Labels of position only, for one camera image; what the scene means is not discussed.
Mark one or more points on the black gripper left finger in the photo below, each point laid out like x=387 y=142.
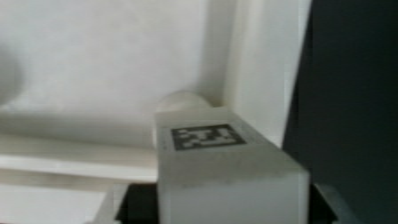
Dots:
x=131 y=205

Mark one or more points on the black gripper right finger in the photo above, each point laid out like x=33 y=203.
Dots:
x=330 y=210

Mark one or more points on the white table leg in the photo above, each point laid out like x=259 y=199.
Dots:
x=232 y=182

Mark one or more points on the white square tabletop part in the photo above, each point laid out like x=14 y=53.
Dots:
x=99 y=55

